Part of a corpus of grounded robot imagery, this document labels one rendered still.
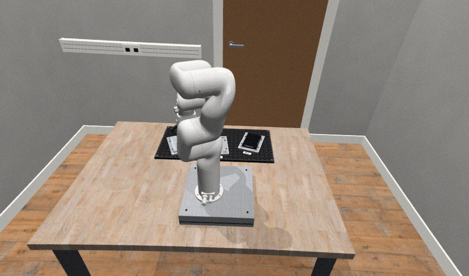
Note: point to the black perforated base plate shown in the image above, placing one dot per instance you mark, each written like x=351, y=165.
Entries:
x=234, y=137

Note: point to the black well plate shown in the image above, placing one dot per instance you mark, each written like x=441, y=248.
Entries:
x=251, y=141

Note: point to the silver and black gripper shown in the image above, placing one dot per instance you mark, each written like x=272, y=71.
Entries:
x=180, y=118

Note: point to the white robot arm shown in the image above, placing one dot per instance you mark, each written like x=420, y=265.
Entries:
x=197, y=86

